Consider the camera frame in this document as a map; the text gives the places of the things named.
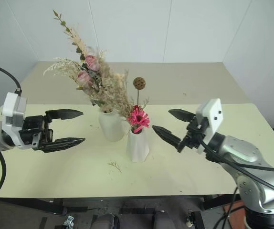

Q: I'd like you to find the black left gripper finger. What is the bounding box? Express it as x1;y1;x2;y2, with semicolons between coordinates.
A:
45;109;84;120
42;137;86;154

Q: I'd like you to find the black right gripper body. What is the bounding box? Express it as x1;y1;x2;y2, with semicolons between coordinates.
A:
176;114;211;153

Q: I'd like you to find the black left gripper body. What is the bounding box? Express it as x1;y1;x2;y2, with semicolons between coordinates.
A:
19;111;54;151

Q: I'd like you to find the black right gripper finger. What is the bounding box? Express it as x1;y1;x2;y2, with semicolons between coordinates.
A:
168;108;197;124
152;125;182;151

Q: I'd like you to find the ribbed white vase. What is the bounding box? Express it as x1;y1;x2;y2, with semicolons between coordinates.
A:
126;129;151;163

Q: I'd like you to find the pink gerbera bouquet with seedpod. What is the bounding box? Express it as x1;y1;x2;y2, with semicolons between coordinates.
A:
126;76;151;134

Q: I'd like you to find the dried bouquet with pink roses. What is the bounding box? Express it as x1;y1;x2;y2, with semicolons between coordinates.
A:
42;9;138;118

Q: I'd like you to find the round white vase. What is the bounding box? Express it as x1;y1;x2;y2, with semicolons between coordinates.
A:
98;110;125;142

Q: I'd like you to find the small dried twig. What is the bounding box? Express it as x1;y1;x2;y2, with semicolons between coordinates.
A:
107;161;123;173

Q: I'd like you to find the silver caster wheel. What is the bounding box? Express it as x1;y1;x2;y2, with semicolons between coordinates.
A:
63;214;75;227

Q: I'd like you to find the white caster wheel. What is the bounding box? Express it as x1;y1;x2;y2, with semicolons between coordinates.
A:
186;209;195;228

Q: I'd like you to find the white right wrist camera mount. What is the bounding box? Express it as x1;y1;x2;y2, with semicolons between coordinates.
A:
195;98;224;154

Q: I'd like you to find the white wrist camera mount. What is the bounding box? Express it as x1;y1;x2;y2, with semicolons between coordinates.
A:
195;98;224;154
1;92;29;149

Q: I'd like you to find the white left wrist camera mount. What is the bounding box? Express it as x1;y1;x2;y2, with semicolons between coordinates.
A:
1;92;29;149

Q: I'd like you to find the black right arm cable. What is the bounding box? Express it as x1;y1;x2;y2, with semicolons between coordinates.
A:
198;133;274;200

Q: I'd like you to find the black metal table frame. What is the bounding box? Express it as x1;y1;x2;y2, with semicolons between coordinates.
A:
0;194;242;217

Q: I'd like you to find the thin black floor cable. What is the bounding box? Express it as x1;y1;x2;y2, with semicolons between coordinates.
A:
212;187;240;229

